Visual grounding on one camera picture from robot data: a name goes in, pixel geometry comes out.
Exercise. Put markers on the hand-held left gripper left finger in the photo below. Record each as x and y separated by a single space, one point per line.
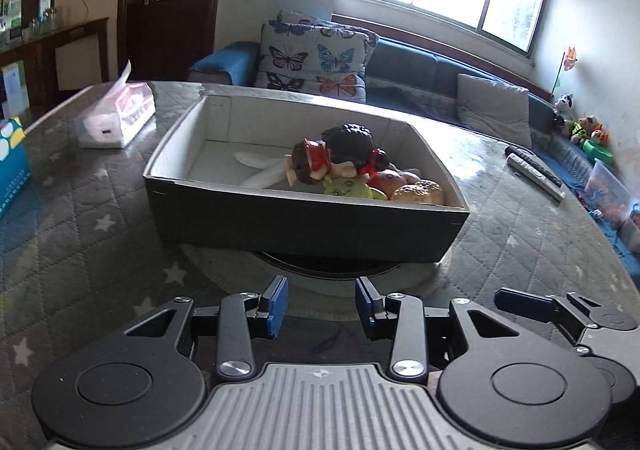
277 304

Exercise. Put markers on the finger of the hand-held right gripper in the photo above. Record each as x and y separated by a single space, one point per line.
525 302

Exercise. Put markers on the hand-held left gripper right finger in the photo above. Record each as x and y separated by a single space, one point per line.
365 306

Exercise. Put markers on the grey cardboard box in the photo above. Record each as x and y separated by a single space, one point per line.
300 235

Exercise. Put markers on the red round toy figure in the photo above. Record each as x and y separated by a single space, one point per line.
389 178

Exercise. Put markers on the grey quilted desktop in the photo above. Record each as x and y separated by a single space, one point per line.
100 230

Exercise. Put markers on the white remote control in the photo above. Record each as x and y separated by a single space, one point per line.
535 177

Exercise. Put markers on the tan bread toy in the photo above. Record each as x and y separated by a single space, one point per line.
420 192

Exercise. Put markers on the small clear plastic container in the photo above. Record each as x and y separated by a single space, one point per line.
631 230

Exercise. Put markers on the white plush rabbit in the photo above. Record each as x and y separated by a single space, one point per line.
260 174

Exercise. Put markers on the clear plastic toy container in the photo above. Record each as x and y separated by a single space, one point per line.
607 192

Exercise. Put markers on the brown-haired doll red headband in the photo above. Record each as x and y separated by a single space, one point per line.
305 164

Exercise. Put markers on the black remote control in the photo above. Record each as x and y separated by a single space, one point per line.
532 159

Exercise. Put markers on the green plastic basket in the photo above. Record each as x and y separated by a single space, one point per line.
599 150

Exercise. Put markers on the black-haired doll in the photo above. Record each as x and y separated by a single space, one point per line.
350 137

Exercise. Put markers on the orange plush toy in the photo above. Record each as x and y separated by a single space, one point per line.
600 135

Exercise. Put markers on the brown plush toy green vest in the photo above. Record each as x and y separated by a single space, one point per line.
582 127

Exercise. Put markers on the grey cushion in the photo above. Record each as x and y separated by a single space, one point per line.
492 107

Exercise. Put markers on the black and white plush dog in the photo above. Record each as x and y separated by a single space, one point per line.
564 104

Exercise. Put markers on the blue sofa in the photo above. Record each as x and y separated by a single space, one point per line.
415 74

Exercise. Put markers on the butterfly print pillow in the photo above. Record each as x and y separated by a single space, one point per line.
310 62

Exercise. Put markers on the red and white tissue pack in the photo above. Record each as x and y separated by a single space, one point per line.
117 117

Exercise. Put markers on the artificial flower on stem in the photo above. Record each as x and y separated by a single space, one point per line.
570 57

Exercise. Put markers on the patterned pillow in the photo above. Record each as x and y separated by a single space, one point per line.
372 38

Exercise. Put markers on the dark wooden door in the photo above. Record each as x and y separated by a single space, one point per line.
175 39

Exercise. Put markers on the blue dotted box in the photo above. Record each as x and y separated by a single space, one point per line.
11 169

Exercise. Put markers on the white carton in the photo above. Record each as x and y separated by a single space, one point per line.
12 89

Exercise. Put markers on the dark wooden cabinet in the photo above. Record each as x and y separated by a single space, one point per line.
45 47

